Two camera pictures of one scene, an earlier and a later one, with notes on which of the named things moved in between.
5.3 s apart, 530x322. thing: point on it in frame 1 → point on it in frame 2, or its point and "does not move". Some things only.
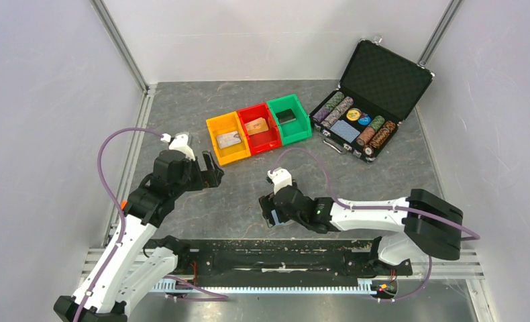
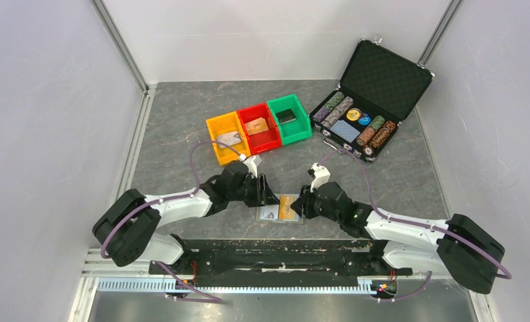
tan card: [256, 126] does not move
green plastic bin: [294, 130] does not move
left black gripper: [211, 178] → [263, 196]
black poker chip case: [381, 85] does not move
